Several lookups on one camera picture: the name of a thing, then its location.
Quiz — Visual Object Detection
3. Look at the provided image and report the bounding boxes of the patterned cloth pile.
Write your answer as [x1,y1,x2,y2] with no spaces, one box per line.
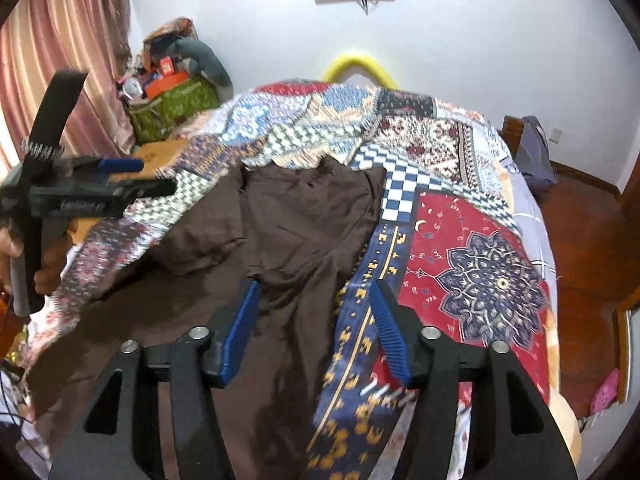
[142,17,198,61]

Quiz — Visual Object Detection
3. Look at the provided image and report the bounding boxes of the grey blue backpack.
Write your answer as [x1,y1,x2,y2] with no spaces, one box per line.
[514,116,558,193]

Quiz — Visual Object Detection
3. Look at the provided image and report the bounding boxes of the green patterned bag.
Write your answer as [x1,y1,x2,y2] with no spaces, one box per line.
[127,76,223,145]

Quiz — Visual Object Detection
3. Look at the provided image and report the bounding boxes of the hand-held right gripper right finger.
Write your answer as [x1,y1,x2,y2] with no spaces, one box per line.
[369,280,581,480]

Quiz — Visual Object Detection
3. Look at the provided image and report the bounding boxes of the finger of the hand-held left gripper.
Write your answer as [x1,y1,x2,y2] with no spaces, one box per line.
[106,176,179,207]
[70,156,146,177]

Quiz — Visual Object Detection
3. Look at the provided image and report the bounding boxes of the pink striped curtain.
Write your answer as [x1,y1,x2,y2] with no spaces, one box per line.
[0,0,133,171]

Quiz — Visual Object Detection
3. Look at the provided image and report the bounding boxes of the orange box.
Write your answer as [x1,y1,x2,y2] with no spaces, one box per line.
[145,71,190,101]

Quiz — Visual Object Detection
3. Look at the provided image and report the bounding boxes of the patchwork printed blanket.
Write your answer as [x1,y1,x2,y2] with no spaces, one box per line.
[20,77,558,480]

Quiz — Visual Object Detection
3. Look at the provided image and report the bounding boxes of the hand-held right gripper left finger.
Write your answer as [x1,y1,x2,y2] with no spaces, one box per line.
[47,280,261,480]

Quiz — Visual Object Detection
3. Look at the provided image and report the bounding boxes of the person's left hand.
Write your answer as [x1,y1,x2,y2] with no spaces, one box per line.
[0,217,81,295]

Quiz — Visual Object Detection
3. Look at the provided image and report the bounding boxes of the wooden lap table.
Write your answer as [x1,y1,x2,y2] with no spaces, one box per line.
[107,137,193,186]

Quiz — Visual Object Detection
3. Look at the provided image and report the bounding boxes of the wooden nightstand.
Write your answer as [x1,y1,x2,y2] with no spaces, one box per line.
[500,115,526,161]

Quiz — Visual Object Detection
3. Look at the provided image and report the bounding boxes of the yellow foam tube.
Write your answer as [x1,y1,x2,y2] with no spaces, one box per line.
[321,52,401,91]

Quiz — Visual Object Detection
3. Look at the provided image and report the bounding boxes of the brown shorts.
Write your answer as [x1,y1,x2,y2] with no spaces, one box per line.
[22,157,388,480]

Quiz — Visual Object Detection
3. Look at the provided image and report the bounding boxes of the white checked bedsheet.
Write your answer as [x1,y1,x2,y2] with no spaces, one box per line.
[497,157,558,311]

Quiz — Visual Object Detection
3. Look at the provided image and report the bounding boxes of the pink slipper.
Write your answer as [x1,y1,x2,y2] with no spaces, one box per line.
[590,367,621,413]

